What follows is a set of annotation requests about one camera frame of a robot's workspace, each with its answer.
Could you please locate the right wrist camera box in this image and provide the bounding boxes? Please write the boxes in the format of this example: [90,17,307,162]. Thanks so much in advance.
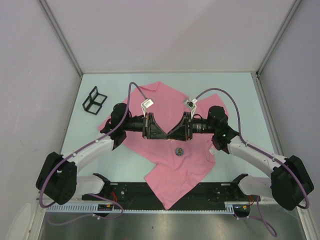
[183,98,198,118]

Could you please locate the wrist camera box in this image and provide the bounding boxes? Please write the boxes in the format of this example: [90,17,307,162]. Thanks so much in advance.
[141,98,154,116]
[183,98,198,118]

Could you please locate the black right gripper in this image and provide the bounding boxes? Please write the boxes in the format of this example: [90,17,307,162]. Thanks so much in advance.
[166,112,217,142]

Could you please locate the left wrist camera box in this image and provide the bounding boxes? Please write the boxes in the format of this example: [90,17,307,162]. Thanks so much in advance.
[141,98,154,116]

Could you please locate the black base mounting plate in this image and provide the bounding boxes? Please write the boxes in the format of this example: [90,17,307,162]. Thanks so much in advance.
[97,182,257,210]

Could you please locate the black wire frame box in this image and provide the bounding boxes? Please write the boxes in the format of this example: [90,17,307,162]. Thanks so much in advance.
[82,86,108,116]

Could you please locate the white slotted cable duct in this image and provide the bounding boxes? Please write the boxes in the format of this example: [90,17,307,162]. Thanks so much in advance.
[46,202,251,215]

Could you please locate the white garment label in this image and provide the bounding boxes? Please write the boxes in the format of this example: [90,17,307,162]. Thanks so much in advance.
[209,146,217,155]

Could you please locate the round portrait pin badge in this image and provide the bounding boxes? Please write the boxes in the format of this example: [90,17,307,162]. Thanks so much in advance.
[175,147,184,156]

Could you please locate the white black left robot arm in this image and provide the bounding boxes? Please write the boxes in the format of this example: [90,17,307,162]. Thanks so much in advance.
[36,103,168,208]

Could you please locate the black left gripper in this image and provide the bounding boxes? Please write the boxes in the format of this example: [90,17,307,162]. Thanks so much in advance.
[121,113,167,140]

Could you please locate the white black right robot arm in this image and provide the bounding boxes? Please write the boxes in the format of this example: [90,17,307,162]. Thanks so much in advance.
[167,106,314,210]

